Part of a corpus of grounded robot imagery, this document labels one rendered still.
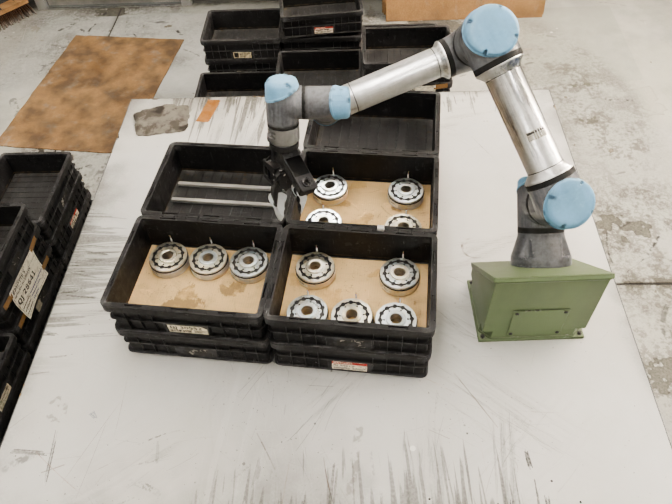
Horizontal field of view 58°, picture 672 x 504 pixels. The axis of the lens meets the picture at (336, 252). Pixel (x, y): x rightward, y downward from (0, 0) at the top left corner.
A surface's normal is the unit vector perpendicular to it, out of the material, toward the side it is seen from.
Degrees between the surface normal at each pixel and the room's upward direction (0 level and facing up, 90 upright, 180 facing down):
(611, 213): 0
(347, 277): 0
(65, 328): 0
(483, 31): 39
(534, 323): 90
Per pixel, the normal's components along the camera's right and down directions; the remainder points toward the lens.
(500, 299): 0.02, 0.77
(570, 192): 0.07, 0.23
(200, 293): -0.04, -0.63
